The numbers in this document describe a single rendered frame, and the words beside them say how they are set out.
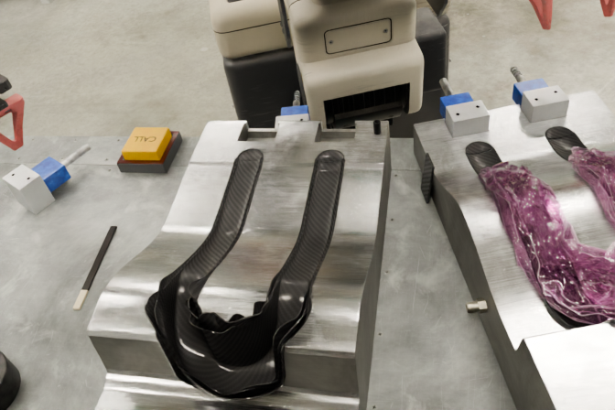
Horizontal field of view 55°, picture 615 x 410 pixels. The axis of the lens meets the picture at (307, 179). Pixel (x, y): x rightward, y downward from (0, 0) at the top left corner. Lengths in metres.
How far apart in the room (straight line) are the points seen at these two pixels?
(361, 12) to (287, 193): 0.44
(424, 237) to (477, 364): 0.18
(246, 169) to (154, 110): 1.80
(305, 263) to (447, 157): 0.27
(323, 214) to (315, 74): 0.42
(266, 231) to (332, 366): 0.21
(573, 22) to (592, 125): 1.96
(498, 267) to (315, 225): 0.21
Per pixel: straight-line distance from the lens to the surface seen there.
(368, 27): 1.09
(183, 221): 0.74
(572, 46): 2.67
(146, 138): 0.97
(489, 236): 0.67
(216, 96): 2.53
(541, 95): 0.88
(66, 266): 0.88
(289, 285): 0.60
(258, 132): 0.85
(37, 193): 0.97
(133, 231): 0.88
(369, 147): 0.77
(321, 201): 0.72
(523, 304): 0.64
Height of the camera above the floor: 1.40
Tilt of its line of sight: 43 degrees down
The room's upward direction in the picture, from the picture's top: 11 degrees counter-clockwise
